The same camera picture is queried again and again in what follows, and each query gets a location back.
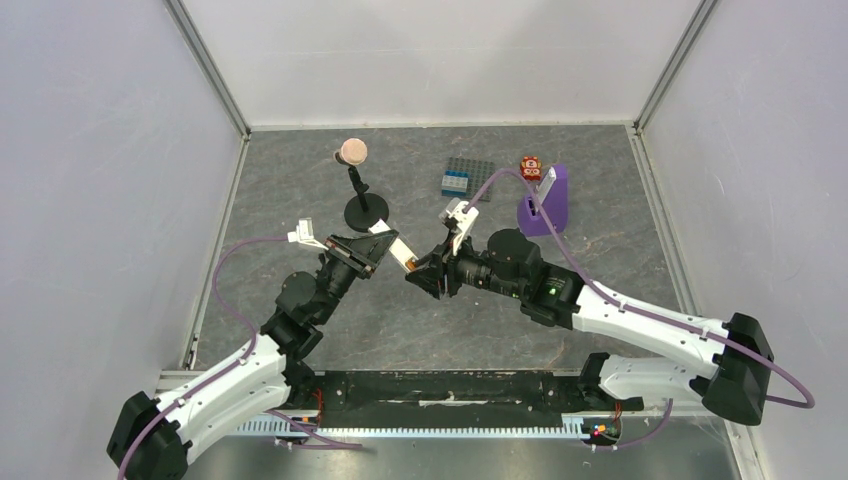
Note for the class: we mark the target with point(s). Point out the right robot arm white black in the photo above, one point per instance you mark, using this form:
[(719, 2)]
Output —
[(693, 357)]

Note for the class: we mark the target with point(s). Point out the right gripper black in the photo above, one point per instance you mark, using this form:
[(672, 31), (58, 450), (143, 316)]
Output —
[(443, 274)]

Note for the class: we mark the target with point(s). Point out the white cable duct strip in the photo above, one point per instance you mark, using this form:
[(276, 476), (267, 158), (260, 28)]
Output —
[(266, 425)]

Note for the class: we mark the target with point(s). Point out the black stand with pink ball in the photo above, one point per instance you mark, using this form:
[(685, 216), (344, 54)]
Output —
[(365, 209)]

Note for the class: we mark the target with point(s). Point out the grey lego baseplate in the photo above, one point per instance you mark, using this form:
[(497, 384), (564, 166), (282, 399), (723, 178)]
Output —
[(479, 172)]

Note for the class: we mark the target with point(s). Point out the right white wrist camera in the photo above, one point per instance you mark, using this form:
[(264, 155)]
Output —
[(459, 217)]

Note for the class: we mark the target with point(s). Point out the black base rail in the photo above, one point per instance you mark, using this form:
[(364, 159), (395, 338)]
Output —
[(397, 399)]

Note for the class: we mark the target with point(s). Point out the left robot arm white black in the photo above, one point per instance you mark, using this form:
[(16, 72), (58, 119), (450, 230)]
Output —
[(161, 437)]

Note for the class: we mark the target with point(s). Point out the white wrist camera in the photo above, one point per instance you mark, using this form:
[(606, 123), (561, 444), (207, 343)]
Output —
[(459, 217), (303, 235)]

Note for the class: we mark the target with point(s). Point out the blue white lego bricks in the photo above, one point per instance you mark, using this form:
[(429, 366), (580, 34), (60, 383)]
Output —
[(454, 183)]

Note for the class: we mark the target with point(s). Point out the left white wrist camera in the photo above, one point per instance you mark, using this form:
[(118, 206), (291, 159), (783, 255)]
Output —
[(303, 235)]

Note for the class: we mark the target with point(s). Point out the white device in holder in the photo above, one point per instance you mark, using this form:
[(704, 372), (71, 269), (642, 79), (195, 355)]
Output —
[(545, 187)]

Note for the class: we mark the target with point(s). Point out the white remote control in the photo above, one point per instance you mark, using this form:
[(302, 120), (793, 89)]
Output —
[(400, 250)]

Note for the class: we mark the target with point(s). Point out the red toy figure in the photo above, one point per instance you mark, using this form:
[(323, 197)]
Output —
[(531, 169)]

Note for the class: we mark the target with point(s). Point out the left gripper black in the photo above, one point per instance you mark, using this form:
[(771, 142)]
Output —
[(363, 266)]

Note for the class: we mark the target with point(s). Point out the purple holder stand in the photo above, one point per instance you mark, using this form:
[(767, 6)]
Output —
[(531, 222)]

